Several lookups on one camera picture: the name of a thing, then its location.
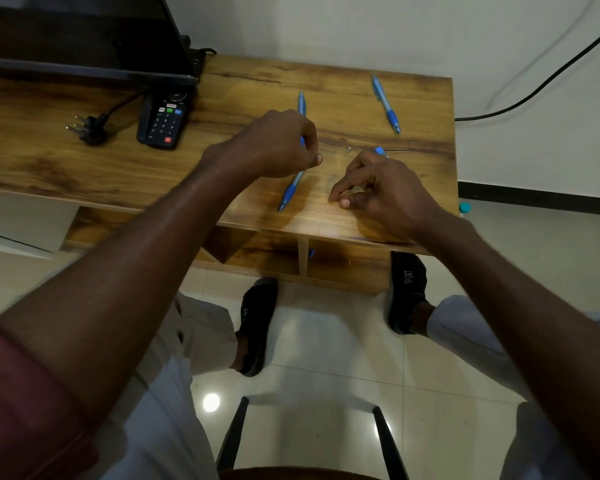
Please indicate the person's left hand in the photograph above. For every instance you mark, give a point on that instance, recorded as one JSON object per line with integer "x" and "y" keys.
{"x": 275, "y": 144}

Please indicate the person's right hand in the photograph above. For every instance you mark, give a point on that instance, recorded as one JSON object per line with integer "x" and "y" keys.
{"x": 395, "y": 194}

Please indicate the person's left forearm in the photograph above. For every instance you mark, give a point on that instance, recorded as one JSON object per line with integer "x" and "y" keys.
{"x": 120, "y": 284}

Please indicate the person's right forearm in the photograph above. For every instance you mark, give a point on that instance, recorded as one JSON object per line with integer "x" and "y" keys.
{"x": 530, "y": 319}

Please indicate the person's right black sock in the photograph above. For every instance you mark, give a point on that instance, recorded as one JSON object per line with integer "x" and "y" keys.
{"x": 407, "y": 289}

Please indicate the person's black sock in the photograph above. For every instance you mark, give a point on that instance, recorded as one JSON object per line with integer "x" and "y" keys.
{"x": 257, "y": 324}
{"x": 407, "y": 289}

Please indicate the person's right grey trouser leg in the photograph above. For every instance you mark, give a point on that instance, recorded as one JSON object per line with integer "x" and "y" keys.
{"x": 460, "y": 329}

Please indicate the person's grey trouser leg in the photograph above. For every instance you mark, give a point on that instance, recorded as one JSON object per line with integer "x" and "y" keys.
{"x": 155, "y": 419}
{"x": 460, "y": 329}

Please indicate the person's left black sock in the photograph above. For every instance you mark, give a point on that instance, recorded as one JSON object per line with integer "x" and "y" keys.
{"x": 257, "y": 324}

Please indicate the person's left grey trouser leg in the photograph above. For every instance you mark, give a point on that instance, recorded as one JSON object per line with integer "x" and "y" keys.
{"x": 155, "y": 419}

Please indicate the teal bottle cap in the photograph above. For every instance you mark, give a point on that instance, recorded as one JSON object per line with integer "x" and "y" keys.
{"x": 464, "y": 208}

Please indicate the black remote control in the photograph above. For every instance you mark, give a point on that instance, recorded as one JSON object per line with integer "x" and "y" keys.
{"x": 165, "y": 119}

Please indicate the black power strip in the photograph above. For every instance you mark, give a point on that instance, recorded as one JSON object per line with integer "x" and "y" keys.
{"x": 196, "y": 59}

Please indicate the black television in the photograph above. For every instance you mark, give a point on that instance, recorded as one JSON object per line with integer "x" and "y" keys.
{"x": 80, "y": 34}

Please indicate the black chair leg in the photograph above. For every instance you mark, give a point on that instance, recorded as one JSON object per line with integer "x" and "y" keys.
{"x": 232, "y": 434}
{"x": 390, "y": 444}

